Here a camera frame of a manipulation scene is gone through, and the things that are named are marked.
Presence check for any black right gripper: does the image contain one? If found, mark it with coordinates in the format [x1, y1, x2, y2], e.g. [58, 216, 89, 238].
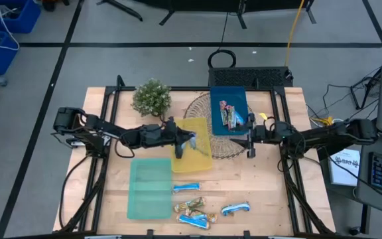
[229, 112, 283, 159]

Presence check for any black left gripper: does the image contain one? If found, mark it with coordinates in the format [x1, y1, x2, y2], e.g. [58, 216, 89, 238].
[139, 116, 197, 159]

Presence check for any blue white granola bar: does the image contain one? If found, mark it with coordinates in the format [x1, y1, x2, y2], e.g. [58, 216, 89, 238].
[180, 132, 199, 151]
[220, 201, 251, 216]
[172, 182, 202, 194]

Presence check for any green brown granola bar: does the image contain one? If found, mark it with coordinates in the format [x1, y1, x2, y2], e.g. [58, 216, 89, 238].
[172, 197, 207, 213]

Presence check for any chewy granola bar packet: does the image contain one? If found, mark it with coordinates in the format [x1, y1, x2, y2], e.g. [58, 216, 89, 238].
[176, 213, 211, 231]

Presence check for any yellow translucent plastic bin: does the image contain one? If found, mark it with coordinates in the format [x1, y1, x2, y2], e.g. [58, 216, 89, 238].
[170, 116, 214, 173]

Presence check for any round woven placemat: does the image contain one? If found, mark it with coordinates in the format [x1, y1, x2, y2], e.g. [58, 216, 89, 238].
[183, 92, 257, 159]

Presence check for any blue plastic bin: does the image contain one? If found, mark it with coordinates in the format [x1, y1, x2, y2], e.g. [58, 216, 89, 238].
[210, 86, 250, 136]

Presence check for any small potted green plant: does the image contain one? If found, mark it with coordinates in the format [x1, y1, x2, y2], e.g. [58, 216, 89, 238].
[131, 78, 172, 118]

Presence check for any black perforated computer tower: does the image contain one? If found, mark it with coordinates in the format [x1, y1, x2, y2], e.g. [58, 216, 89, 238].
[208, 66, 294, 89]

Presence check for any green translucent plastic bin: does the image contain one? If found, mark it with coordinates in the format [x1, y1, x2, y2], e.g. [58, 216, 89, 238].
[127, 157, 173, 220]

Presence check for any white printed booklet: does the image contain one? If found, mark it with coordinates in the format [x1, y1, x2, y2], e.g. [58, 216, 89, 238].
[329, 148, 361, 187]

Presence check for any black floor stand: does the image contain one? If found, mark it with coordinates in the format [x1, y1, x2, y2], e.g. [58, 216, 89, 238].
[350, 66, 382, 110]

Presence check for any black metal table frame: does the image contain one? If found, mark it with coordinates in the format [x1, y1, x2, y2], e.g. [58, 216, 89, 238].
[58, 75, 336, 238]

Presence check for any yellow cable bundle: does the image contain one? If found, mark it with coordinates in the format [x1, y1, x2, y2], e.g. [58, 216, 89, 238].
[310, 116, 334, 129]

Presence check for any black cable loop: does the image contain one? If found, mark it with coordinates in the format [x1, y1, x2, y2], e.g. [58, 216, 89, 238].
[206, 11, 237, 70]

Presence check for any yellow hanging cable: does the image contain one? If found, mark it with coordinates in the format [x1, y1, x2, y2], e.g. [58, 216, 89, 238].
[283, 0, 306, 67]

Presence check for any white cable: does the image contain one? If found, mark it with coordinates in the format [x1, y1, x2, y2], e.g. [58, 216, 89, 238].
[0, 0, 21, 51]

